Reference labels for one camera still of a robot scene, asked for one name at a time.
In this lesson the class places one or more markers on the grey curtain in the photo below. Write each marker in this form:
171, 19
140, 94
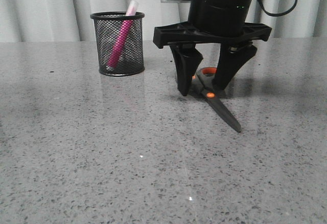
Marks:
69, 20

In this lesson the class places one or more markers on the pink highlighter pen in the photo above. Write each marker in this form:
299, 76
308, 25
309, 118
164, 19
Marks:
122, 37

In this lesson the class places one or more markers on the grey orange scissors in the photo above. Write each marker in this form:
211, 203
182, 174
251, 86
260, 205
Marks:
203, 84

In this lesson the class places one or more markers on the black mesh pen holder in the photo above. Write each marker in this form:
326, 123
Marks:
107, 26

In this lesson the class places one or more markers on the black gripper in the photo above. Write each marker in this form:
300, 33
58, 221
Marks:
220, 21

